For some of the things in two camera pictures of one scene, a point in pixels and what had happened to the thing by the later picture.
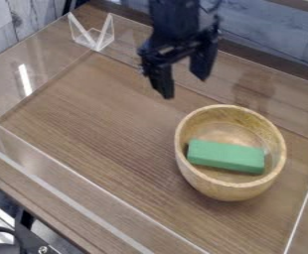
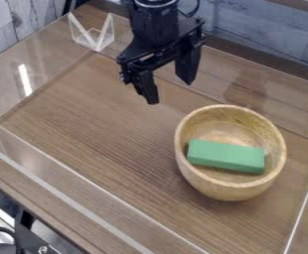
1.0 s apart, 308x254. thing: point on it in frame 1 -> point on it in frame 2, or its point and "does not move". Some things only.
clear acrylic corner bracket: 93,38 does not move
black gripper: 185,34 -> 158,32
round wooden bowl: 240,126 does not move
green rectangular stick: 228,155 does not move
